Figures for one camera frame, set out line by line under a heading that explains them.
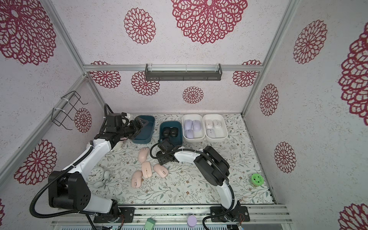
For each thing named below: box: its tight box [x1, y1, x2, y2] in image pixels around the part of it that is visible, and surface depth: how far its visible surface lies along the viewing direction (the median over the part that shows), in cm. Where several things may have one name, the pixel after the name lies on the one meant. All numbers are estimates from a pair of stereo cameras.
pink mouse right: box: [153, 163, 169, 178], surface depth 88 cm
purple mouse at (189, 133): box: [184, 129, 195, 138], surface depth 108 cm
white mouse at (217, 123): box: [212, 119, 222, 129], surface depth 113 cm
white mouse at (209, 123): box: [205, 119, 214, 129], surface depth 112 cm
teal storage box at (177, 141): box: [159, 120, 184, 147], surface depth 108 cm
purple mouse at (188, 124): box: [184, 119, 193, 130], surface depth 113 cm
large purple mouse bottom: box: [192, 119, 202, 132], surface depth 112 cm
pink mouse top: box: [138, 147, 150, 164], surface depth 97 cm
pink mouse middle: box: [141, 161, 153, 179], surface depth 89 cm
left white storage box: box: [182, 114, 206, 143], surface depth 112 cm
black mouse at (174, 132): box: [169, 126, 179, 138], surface depth 108 cm
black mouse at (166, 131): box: [161, 126, 171, 138], surface depth 108 cm
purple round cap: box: [186, 215, 197, 228], surface depth 66 cm
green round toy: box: [250, 173, 265, 186], surface depth 83 cm
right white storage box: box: [202, 114, 229, 143], surface depth 111 cm
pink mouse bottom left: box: [131, 170, 143, 189], surface depth 85 cm
